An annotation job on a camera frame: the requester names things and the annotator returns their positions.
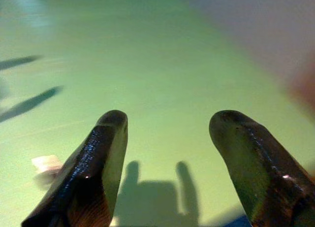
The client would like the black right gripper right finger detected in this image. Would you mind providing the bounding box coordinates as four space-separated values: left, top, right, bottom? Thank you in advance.
208 110 315 227

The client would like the green wall board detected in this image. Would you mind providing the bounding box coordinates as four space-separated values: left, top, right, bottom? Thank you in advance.
0 0 315 227

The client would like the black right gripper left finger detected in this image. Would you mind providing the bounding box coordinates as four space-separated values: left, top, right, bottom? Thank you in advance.
21 110 128 227

